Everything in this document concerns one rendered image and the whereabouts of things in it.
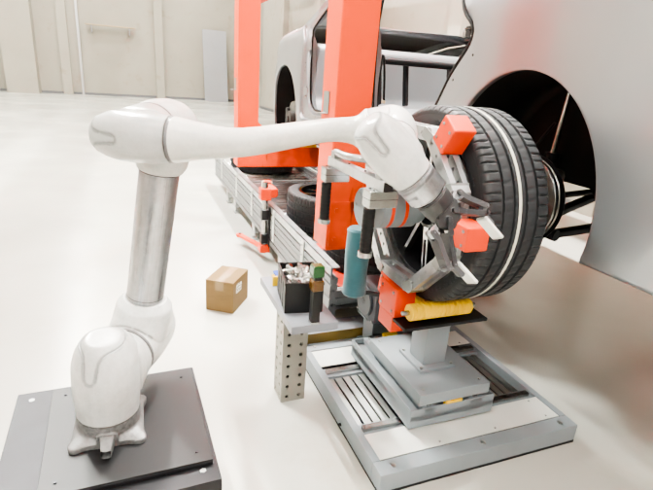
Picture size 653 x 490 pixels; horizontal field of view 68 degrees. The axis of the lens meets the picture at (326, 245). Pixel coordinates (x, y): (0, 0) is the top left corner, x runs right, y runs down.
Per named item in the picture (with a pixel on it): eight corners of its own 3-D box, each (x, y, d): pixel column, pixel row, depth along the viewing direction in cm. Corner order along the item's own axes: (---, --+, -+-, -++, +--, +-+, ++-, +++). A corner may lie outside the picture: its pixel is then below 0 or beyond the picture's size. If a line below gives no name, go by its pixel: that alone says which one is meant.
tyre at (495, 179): (585, 146, 131) (452, 87, 183) (517, 145, 122) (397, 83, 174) (507, 334, 163) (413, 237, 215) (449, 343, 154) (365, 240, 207)
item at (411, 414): (490, 412, 183) (495, 391, 180) (407, 432, 170) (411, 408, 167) (420, 345, 227) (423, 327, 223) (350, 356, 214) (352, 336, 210)
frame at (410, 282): (451, 313, 149) (482, 134, 131) (433, 316, 147) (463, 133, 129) (373, 253, 196) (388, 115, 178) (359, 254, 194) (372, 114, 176)
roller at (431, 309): (477, 315, 171) (480, 300, 169) (405, 325, 160) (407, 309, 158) (467, 308, 176) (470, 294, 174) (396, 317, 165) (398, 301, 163)
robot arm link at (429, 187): (389, 194, 104) (406, 214, 106) (416, 187, 97) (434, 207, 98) (409, 166, 108) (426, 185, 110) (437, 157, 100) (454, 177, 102)
